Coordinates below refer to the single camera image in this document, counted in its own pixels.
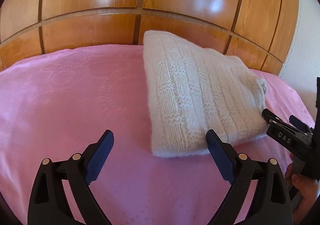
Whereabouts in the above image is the white knitted sweater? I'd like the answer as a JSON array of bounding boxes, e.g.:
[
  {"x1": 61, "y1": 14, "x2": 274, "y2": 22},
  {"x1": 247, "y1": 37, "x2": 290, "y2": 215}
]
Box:
[{"x1": 142, "y1": 30, "x2": 268, "y2": 158}]

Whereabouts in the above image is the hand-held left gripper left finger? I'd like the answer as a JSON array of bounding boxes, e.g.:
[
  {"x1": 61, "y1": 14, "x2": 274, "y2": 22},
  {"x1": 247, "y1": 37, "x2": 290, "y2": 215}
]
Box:
[{"x1": 28, "y1": 129, "x2": 115, "y2": 225}]

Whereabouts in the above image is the person's right hand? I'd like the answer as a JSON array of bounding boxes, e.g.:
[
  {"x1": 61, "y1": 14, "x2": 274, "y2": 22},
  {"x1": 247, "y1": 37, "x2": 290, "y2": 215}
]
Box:
[{"x1": 284, "y1": 152, "x2": 320, "y2": 225}]

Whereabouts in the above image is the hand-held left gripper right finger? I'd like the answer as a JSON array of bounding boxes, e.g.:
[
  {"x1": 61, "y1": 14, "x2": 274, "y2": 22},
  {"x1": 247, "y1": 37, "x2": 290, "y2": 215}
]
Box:
[{"x1": 205, "y1": 129, "x2": 293, "y2": 225}]

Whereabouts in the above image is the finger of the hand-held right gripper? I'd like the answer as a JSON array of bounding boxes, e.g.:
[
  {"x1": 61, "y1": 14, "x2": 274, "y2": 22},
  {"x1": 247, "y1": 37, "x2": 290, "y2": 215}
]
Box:
[
  {"x1": 262, "y1": 108, "x2": 298, "y2": 151},
  {"x1": 289, "y1": 114, "x2": 313, "y2": 136}
]

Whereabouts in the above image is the pink bedspread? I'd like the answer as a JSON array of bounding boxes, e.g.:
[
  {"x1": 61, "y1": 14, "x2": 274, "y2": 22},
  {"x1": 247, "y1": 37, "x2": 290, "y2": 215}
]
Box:
[{"x1": 0, "y1": 44, "x2": 316, "y2": 225}]

